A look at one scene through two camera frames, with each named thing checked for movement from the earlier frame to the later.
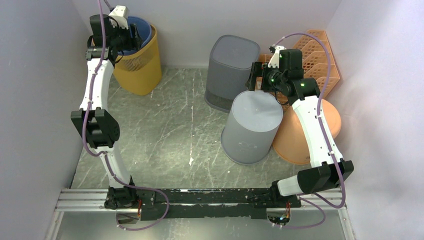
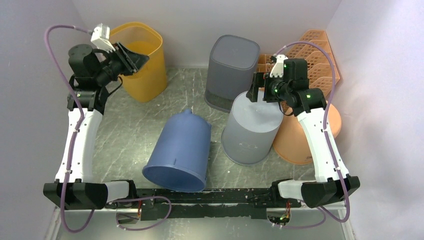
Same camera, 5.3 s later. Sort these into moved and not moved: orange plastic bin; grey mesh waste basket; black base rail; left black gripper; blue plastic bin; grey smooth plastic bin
Moved: left black gripper; blue plastic bin
Not moved: grey smooth plastic bin; grey mesh waste basket; orange plastic bin; black base rail
